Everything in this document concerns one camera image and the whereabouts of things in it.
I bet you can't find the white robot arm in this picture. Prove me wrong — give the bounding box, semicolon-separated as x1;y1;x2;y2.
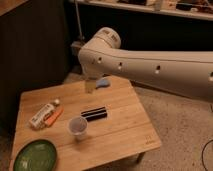
78;27;213;102

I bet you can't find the black rectangular case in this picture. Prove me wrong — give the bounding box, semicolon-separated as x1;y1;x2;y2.
81;107;107;121

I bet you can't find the grey metal beam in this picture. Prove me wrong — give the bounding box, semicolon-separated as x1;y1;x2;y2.
71;41;84;56

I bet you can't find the clear plastic cup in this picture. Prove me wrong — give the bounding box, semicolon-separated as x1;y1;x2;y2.
68;116;88;141

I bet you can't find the wooden table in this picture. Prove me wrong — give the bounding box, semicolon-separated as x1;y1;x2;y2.
12;76;161;171

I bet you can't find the white toothpaste tube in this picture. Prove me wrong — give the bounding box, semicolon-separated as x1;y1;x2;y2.
29;99;60;130

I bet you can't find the metal pole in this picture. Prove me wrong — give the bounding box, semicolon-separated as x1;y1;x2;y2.
74;0;84;42

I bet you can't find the cluttered shelf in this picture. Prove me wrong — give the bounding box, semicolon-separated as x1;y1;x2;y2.
68;0;213;21

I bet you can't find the black cable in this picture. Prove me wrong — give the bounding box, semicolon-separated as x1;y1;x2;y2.
201;138;213;171

